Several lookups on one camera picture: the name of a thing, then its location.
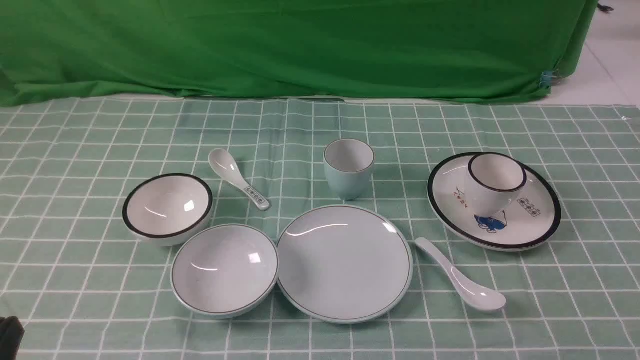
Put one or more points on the light blue cup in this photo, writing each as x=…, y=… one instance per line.
x=348, y=165

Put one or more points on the light blue bowl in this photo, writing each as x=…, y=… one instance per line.
x=225, y=271

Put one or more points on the plain white spoon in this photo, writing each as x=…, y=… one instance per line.
x=473, y=294

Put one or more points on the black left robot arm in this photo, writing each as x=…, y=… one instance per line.
x=11, y=336

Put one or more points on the light blue plate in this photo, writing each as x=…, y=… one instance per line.
x=344, y=264

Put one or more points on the white spoon with print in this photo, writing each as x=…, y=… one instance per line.
x=226, y=167

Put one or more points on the white bowl black rim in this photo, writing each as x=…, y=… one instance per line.
x=169, y=209

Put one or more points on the white cup black rim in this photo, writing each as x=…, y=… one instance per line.
x=492, y=182

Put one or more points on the white plate black rim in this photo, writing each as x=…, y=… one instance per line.
x=526, y=223

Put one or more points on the blue binder clip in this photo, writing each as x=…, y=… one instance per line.
x=546, y=80

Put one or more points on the green backdrop cloth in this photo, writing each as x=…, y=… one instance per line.
x=465, y=51

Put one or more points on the black object on floor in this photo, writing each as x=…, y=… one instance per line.
x=604, y=8

